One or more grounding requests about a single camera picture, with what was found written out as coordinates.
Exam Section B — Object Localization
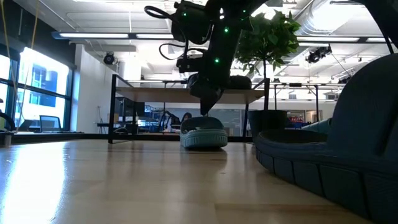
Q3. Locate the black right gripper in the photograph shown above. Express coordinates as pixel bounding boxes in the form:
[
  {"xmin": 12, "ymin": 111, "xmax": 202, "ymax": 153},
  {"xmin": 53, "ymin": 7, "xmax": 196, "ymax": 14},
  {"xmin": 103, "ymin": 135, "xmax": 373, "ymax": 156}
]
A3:
[{"xmin": 188, "ymin": 73, "xmax": 225, "ymax": 116}]

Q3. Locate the black striped slide sandal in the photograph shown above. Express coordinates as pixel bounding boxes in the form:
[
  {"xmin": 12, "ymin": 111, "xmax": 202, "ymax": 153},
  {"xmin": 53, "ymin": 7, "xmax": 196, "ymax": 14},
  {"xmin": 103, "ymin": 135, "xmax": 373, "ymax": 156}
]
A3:
[
  {"xmin": 228, "ymin": 75, "xmax": 252, "ymax": 90},
  {"xmin": 254, "ymin": 52, "xmax": 398, "ymax": 224}
]

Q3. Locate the green potted plant black pot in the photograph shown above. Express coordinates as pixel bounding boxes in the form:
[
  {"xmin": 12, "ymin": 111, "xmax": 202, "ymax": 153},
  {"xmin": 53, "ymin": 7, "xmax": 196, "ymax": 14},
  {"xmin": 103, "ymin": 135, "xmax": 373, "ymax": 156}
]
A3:
[{"xmin": 234, "ymin": 11, "xmax": 302, "ymax": 146}]

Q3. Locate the black ceiling spotlight cluster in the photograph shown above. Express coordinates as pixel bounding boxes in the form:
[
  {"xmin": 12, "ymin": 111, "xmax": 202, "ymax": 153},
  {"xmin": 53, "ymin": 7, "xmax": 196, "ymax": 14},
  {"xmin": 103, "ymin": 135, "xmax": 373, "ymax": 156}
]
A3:
[{"xmin": 306, "ymin": 45, "xmax": 333, "ymax": 65}]

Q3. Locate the long ceiling light strip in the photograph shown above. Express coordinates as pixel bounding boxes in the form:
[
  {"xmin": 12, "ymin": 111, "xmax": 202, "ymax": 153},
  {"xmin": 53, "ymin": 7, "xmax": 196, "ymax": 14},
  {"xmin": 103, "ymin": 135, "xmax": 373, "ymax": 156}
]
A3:
[
  {"xmin": 51, "ymin": 30, "xmax": 175, "ymax": 40},
  {"xmin": 297, "ymin": 36, "xmax": 392, "ymax": 44}
]

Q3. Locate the dark laptop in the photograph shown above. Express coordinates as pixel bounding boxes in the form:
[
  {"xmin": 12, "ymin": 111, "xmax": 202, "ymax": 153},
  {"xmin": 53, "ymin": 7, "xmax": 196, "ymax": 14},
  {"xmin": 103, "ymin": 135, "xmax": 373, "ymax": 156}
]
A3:
[{"xmin": 39, "ymin": 114, "xmax": 62, "ymax": 133}]

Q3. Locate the large black-framed window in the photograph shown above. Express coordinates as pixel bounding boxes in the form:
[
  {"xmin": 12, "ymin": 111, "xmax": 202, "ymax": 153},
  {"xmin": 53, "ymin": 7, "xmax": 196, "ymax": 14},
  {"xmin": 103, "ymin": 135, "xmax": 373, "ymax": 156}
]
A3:
[{"xmin": 0, "ymin": 46, "xmax": 74, "ymax": 131}]

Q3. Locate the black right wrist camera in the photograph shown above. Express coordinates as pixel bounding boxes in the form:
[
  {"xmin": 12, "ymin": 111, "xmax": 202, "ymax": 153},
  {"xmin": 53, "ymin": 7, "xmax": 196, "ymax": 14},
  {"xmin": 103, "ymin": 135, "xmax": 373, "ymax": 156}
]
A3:
[{"xmin": 176, "ymin": 57, "xmax": 205, "ymax": 73}]

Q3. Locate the wooden shelf black frame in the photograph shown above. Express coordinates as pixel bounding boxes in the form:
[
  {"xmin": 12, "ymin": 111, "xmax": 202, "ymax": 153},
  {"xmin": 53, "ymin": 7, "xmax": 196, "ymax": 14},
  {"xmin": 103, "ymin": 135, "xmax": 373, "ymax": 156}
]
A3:
[{"xmin": 108, "ymin": 73, "xmax": 271, "ymax": 144}]

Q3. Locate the black frame background table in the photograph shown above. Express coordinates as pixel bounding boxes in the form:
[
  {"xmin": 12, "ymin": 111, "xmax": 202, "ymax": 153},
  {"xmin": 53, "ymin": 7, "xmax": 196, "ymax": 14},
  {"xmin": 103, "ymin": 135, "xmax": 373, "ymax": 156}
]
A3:
[{"xmin": 270, "ymin": 81, "xmax": 346, "ymax": 124}]

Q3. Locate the silver ventilation duct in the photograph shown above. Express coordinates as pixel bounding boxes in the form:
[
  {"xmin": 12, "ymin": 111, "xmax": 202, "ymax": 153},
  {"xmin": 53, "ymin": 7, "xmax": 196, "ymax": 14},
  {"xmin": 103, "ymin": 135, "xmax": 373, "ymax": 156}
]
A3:
[{"xmin": 295, "ymin": 6, "xmax": 343, "ymax": 35}]

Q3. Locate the black metal rig frame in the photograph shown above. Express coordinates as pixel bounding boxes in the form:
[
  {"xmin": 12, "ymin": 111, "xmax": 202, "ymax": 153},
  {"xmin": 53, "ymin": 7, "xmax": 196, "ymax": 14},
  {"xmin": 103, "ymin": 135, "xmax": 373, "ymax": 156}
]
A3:
[{"xmin": 0, "ymin": 130, "xmax": 256, "ymax": 144}]

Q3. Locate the yellow hanging cord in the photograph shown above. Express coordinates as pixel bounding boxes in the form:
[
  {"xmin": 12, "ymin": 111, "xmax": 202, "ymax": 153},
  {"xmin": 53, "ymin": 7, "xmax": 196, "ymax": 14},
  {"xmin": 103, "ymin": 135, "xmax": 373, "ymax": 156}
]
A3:
[{"xmin": 0, "ymin": 0, "xmax": 40, "ymax": 131}]

